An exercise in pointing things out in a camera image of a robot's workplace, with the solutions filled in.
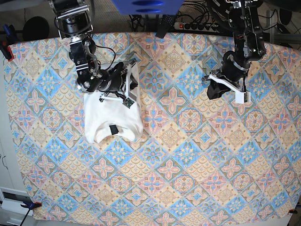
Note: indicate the orange clamp bottom right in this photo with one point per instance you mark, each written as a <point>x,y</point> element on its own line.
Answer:
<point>293,211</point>

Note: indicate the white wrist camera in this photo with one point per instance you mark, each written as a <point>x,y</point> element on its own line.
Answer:
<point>105,88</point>
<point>241,97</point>

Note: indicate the black round stool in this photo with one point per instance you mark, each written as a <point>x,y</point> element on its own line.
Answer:
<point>36,28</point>

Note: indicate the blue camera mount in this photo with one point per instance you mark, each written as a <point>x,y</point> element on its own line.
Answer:
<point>151,7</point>

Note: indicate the patterned tablecloth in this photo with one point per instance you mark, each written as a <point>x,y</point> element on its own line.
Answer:
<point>198,162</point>

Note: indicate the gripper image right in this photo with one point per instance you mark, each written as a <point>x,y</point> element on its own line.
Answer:
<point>222,81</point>

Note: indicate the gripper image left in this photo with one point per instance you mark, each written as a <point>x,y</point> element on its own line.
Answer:
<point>126,81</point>

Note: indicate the blue clamp bottom left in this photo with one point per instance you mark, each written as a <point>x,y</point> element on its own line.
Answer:
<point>31,205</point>

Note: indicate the white printed T-shirt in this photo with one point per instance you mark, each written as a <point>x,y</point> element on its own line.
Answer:
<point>110,117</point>

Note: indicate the white cabinet left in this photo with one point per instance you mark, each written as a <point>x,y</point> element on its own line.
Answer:
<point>10,176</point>

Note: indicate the black power strip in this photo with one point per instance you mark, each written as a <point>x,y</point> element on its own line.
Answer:
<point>195,27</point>

